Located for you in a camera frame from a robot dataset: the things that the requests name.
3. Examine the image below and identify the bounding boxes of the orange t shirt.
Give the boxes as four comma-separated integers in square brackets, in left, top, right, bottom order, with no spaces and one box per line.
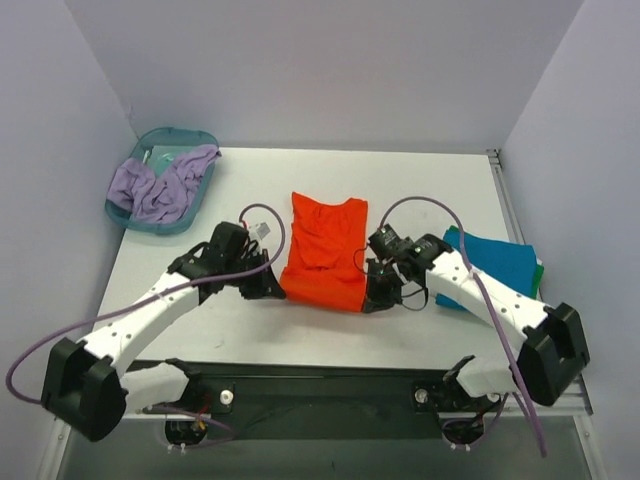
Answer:
[280,192,368,313]

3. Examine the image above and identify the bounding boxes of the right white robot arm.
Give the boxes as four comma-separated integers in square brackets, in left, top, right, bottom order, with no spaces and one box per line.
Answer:
[367,233,590,408]

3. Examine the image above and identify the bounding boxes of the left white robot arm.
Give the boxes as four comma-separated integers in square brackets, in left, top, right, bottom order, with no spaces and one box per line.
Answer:
[41,222,286,442]

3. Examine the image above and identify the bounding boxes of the purple t shirt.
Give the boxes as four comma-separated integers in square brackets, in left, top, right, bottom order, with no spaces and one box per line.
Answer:
[106,144,221,225]

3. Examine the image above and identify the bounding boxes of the teal plastic basket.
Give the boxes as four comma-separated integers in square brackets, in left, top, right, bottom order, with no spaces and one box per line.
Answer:
[105,127,219,235]

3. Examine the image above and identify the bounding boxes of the folded blue t shirt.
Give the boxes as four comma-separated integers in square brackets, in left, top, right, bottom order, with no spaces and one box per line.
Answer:
[464,233,538,298]

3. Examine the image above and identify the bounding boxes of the folded green t shirt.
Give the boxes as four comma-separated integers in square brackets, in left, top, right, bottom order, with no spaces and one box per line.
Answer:
[530,258,545,299]

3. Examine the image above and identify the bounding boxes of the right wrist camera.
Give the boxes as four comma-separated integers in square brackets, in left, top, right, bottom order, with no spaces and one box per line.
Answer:
[368,224,413,261]

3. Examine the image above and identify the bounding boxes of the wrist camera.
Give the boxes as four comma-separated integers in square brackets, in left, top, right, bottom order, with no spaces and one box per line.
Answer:
[248,222,271,242]
[368,224,413,261]

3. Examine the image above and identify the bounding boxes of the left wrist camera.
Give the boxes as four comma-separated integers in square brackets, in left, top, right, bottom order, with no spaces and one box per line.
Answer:
[248,222,271,242]

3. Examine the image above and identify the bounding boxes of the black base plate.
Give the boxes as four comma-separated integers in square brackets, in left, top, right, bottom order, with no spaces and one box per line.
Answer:
[170,362,499,440]

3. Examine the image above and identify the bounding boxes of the aluminium mounting rail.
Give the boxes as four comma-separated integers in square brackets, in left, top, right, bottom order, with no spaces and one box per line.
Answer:
[53,371,593,420]

